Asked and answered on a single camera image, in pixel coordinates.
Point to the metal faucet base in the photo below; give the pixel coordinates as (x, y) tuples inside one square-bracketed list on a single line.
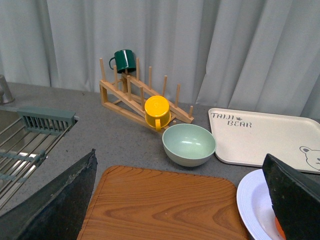
[(6, 96)]

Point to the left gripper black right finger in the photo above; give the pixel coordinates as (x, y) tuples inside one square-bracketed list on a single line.
[(295, 199)]

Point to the orange mandarin fruit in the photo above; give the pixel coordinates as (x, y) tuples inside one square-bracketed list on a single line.
[(279, 228)]

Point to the beige bear tray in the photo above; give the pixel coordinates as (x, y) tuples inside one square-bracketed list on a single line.
[(245, 138)]

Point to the yellow mug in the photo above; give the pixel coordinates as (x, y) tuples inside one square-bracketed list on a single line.
[(157, 112)]

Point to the green bowl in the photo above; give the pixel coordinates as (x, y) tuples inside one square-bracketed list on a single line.
[(188, 145)]

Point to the dark green mug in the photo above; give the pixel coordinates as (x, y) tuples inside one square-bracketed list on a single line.
[(124, 60)]

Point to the green sink drying rack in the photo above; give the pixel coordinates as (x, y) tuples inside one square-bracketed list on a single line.
[(27, 135)]

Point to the wooden cutting board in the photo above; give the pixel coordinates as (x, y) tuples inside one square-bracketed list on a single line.
[(133, 203)]

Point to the wooden dish rack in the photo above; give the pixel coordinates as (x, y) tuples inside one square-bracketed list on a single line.
[(127, 95)]

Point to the white round plate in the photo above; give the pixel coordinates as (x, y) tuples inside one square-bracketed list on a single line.
[(255, 207)]

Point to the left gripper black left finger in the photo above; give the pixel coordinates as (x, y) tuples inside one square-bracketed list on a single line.
[(57, 210)]

